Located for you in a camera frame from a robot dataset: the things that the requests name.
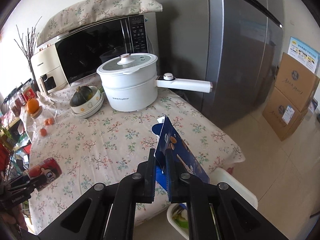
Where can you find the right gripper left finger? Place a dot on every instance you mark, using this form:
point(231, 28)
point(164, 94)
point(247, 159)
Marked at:
point(146, 188)

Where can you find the cardboard box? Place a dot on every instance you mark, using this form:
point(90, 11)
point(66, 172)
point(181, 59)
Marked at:
point(296, 82)
point(282, 115)

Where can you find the glass jar with wooden lid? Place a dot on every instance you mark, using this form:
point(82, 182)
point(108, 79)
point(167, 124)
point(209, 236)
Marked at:
point(38, 118)

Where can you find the red drink can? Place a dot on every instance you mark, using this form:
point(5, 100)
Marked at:
point(48, 170)

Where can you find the cream air fryer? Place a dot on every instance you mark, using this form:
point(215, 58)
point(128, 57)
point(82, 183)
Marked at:
point(48, 70)

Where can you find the white flower bowl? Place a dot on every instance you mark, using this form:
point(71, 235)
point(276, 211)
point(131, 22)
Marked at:
point(84, 99)

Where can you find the black wire rack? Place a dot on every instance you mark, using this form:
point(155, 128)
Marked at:
point(11, 142)

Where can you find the dark green pumpkin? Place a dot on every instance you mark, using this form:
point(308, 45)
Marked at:
point(81, 96)

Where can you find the grey refrigerator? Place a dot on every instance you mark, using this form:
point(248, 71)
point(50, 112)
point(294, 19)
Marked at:
point(234, 44)

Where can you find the green onion rings bag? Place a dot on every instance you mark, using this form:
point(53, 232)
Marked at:
point(180, 217)

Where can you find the blue snack box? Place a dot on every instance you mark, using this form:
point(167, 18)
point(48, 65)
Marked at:
point(170, 140)

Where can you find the lower cardboard box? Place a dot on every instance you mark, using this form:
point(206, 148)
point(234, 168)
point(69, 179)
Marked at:
point(282, 115)

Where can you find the black microwave oven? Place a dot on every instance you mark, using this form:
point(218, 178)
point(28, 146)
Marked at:
point(83, 50)

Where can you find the person's left hand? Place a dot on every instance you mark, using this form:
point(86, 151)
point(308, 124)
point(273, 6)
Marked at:
point(15, 216)

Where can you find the blue white leaflet box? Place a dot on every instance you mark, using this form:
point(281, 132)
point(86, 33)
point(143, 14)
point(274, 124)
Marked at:
point(304, 54)

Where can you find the large orange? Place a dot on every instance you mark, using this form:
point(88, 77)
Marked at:
point(32, 106)

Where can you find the floral tablecloth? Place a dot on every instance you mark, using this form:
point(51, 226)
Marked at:
point(110, 144)

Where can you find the stacked white plates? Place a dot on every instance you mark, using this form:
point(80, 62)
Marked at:
point(87, 111)

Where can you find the upper cardboard box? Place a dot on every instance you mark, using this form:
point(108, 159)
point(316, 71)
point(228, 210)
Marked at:
point(296, 82)

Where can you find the floral cloth on microwave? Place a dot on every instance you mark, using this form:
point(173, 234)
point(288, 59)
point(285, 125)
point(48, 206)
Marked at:
point(91, 11)

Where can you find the white electric cooking pot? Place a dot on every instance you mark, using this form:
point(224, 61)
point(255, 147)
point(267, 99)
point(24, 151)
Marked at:
point(131, 82)

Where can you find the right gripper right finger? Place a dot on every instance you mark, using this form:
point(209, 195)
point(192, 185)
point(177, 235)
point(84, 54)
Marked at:
point(176, 175)

